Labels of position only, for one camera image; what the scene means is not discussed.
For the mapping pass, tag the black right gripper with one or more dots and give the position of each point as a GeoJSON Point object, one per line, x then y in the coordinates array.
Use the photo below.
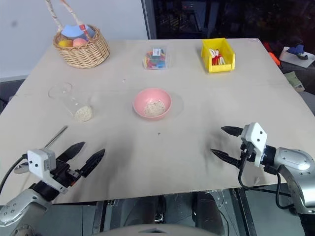
{"type": "Point", "coordinates": [248, 153]}

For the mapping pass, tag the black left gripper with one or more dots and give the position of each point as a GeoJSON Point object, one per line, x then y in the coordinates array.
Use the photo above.
{"type": "Point", "coordinates": [64, 174]}

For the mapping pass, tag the clear drinking glass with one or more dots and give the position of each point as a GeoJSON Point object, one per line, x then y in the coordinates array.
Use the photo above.
{"type": "Point", "coordinates": [73, 103]}

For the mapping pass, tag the metal spoon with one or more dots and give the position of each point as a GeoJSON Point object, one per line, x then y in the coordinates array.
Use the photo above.
{"type": "Point", "coordinates": [57, 135]}

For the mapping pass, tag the yellow plastic bin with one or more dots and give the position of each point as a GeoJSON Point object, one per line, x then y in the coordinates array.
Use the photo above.
{"type": "Point", "coordinates": [221, 68]}

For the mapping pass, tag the pink bowl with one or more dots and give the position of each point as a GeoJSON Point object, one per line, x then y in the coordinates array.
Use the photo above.
{"type": "Point", "coordinates": [141, 108]}

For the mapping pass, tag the green packet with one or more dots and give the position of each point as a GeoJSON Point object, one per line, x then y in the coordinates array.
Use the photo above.
{"type": "Point", "coordinates": [295, 81]}

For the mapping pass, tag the orange object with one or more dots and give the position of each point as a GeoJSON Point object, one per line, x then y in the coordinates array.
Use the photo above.
{"type": "Point", "coordinates": [274, 59]}

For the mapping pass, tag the white tray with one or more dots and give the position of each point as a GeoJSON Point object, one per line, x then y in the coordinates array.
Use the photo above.
{"type": "Point", "coordinates": [288, 57]}

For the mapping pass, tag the clear box of coloured pieces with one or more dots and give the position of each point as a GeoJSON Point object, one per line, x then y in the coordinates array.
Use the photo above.
{"type": "Point", "coordinates": [156, 59]}

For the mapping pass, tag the yellow fruit toy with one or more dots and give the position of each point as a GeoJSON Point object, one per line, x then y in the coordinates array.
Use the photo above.
{"type": "Point", "coordinates": [65, 43]}

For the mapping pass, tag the orange peach toy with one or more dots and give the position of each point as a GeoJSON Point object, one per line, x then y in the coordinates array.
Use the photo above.
{"type": "Point", "coordinates": [79, 42]}

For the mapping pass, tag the blue object on tray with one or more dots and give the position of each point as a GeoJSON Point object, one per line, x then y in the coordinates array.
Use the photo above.
{"type": "Point", "coordinates": [297, 50]}

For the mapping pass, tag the dark equipment rack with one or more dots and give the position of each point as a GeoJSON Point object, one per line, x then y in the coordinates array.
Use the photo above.
{"type": "Point", "coordinates": [221, 19]}

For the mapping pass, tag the red and white toy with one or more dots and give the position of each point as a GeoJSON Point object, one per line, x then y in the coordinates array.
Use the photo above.
{"type": "Point", "coordinates": [84, 30]}

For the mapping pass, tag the blue toy in basket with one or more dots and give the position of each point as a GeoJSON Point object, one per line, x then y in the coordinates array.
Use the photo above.
{"type": "Point", "coordinates": [71, 30]}

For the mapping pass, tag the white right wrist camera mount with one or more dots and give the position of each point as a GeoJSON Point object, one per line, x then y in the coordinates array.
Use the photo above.
{"type": "Point", "coordinates": [257, 137]}

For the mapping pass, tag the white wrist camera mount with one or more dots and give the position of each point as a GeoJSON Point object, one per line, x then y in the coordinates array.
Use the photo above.
{"type": "Point", "coordinates": [39, 161]}
{"type": "Point", "coordinates": [257, 137]}

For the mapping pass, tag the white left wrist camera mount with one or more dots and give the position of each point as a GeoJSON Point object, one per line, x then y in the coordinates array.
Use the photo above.
{"type": "Point", "coordinates": [39, 161]}

